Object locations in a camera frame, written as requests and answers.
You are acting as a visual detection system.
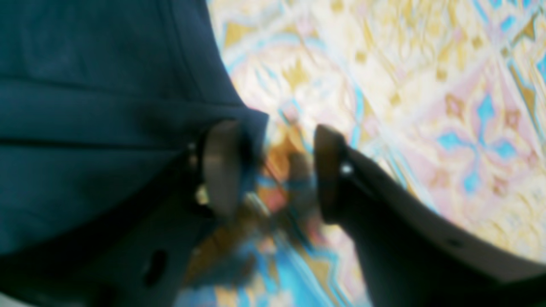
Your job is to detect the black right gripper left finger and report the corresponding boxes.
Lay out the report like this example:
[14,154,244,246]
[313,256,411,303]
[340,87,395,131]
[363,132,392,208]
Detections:
[1,120,245,307]

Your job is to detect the patterned tablecloth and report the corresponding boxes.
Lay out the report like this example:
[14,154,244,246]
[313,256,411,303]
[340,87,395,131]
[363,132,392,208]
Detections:
[176,0,545,307]

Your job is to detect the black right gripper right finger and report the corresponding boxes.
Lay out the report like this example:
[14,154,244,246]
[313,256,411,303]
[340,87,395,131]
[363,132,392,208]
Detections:
[314,125,546,307]

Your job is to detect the dark blue t-shirt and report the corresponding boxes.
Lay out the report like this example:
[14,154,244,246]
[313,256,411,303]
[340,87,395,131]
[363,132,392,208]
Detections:
[0,0,268,255]

